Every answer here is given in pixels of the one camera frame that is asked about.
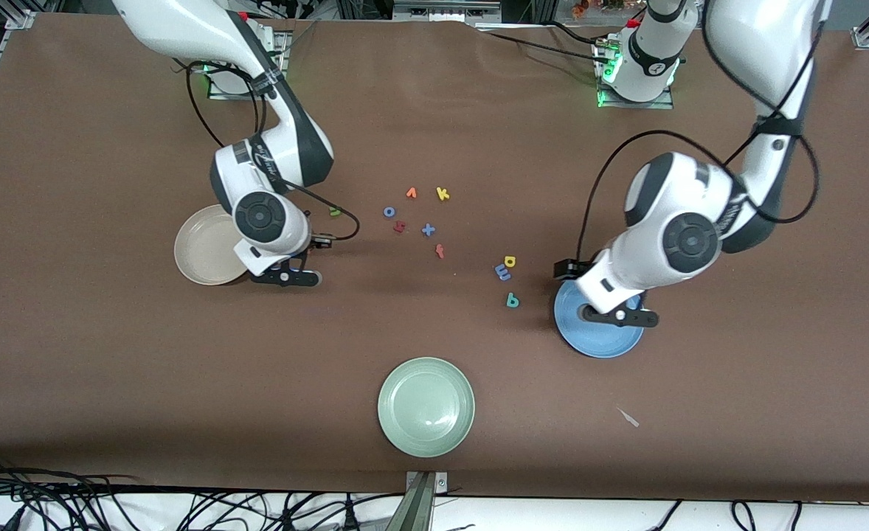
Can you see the orange background clutter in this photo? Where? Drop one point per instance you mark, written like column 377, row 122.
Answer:
column 582, row 7

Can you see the grey equipment box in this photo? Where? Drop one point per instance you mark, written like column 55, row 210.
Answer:
column 442, row 9

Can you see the blue plate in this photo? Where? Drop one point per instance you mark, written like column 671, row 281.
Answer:
column 604, row 341

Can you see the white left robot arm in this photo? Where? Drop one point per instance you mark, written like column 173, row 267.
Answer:
column 744, row 44

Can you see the blue letter E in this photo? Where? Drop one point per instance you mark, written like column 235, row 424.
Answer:
column 503, row 273

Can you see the green plate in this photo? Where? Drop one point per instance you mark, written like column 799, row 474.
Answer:
column 426, row 407

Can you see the light brown plate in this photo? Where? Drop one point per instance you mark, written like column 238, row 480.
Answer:
column 202, row 251

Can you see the silver corner bracket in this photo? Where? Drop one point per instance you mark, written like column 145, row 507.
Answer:
column 442, row 483

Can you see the aluminium profile post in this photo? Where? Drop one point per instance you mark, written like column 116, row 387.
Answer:
column 420, row 509

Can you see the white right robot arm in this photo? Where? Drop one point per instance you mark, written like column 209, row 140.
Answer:
column 184, row 29

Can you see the white paper scrap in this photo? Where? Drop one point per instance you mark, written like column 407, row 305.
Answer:
column 630, row 419

